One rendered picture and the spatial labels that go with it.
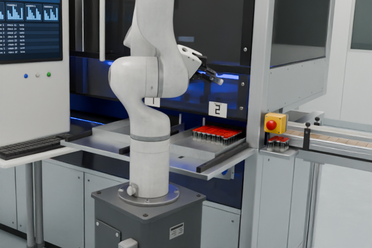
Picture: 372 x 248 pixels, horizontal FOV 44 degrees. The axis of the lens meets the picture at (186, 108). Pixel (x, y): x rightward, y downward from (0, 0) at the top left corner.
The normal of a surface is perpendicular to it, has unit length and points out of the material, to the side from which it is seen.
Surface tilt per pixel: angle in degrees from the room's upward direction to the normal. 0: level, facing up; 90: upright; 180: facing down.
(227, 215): 90
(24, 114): 90
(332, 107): 90
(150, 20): 110
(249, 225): 90
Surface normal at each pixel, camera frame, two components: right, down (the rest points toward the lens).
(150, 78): 0.15, 0.11
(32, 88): 0.77, 0.15
